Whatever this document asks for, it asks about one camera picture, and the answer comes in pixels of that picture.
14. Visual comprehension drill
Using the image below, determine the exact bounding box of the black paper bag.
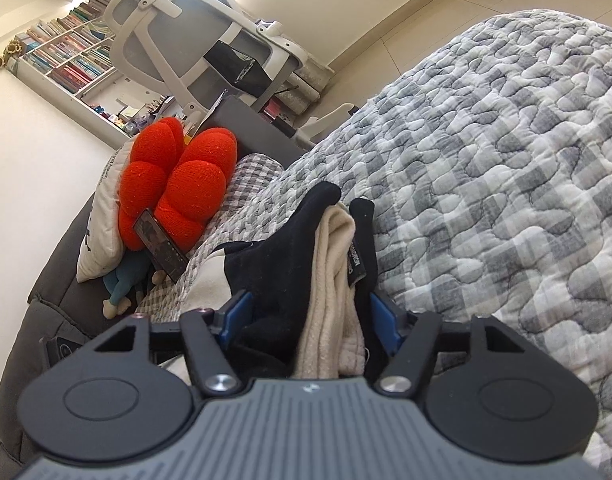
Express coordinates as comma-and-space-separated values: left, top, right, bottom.
206, 42, 267, 96

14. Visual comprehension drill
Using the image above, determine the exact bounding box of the row of colourful books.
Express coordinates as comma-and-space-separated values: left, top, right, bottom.
23, 5, 117, 93

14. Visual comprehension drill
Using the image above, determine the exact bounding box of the white paper sheet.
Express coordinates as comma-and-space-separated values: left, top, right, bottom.
198, 89, 229, 131

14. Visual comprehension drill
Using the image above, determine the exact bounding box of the red flower cushion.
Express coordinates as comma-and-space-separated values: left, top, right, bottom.
118, 116, 238, 253

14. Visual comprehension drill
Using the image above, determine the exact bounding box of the blue monkey plush toy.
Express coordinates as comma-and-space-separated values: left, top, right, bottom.
102, 255, 167, 318

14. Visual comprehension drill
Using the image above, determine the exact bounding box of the grey gingham sheet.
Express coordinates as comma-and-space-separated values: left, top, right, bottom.
136, 155, 287, 321

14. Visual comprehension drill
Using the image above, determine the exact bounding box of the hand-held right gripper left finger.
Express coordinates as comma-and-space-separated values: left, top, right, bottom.
93, 290, 254, 396

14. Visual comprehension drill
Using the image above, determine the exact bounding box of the grey patterned fabric bundle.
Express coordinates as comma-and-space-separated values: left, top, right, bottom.
263, 57, 334, 128

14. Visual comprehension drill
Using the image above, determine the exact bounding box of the grey checked quilted blanket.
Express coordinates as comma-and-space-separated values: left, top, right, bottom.
178, 10, 612, 471

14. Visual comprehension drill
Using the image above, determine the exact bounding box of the cream and black sweatshirt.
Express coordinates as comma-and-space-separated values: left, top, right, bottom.
178, 182, 382, 381

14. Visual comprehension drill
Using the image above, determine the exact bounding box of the white printed pillow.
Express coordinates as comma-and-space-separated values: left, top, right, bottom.
76, 147, 137, 283

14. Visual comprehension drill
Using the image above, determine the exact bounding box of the black smartphone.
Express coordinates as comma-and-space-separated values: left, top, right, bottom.
134, 210, 189, 283

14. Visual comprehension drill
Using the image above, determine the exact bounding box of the white bookshelf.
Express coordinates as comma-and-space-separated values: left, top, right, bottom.
6, 2, 177, 138

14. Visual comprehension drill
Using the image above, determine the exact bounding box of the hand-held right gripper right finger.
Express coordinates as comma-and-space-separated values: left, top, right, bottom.
368, 294, 528, 396

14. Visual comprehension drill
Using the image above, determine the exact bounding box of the white office chair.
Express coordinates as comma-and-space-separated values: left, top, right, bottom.
108, 0, 359, 148

